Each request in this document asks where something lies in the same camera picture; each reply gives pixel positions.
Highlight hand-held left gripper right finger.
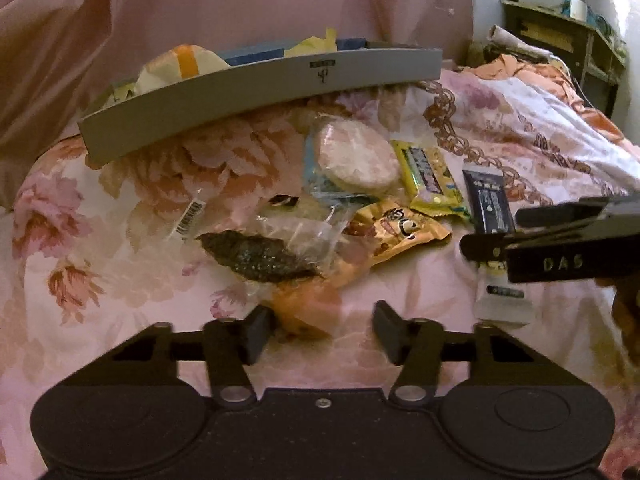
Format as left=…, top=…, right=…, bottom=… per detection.
left=372, top=300, right=539, bottom=409

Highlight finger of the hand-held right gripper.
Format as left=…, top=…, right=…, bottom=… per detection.
left=514, top=198, right=609, bottom=229
left=459, top=232, right=521, bottom=266

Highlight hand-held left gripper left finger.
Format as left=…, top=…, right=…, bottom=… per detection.
left=106, top=305, right=275, bottom=409

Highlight dark blue bar packet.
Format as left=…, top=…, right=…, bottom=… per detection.
left=461, top=166, right=535, bottom=327

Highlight orange snack packet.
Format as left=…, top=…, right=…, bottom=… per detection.
left=271, top=254, right=372, bottom=339

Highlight clear seaweed packet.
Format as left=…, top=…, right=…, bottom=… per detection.
left=169, top=194, right=347, bottom=285

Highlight gold snack packet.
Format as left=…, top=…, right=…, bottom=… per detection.
left=344, top=199, right=452, bottom=267

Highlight grey tray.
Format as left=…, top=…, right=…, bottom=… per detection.
left=79, top=39, right=444, bottom=169

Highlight snacks inside grey box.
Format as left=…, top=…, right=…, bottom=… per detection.
left=219, top=40, right=370, bottom=67

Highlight person's right hand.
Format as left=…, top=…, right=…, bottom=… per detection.
left=611, top=276, right=640, bottom=335

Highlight yellow candy packet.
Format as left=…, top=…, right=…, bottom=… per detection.
left=391, top=139, right=472, bottom=220

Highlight orange duvet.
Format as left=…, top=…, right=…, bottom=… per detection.
left=462, top=52, right=640, bottom=143

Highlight round rice cracker packet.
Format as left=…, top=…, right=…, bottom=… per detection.
left=301, top=114, right=402, bottom=207

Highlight floral bedsheet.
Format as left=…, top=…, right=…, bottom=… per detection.
left=0, top=67, right=640, bottom=480

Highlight folded newspaper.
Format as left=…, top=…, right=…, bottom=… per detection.
left=486, top=24, right=553, bottom=62

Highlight dark wooden shelf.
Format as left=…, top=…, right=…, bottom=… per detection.
left=501, top=0, right=629, bottom=117

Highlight pale yellow packet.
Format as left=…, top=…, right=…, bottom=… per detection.
left=284, top=26, right=340, bottom=57

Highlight white and orange snack bag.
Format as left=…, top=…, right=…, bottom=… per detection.
left=136, top=44, right=232, bottom=95

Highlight pink cloth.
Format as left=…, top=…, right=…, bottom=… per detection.
left=0, top=0, right=475, bottom=211

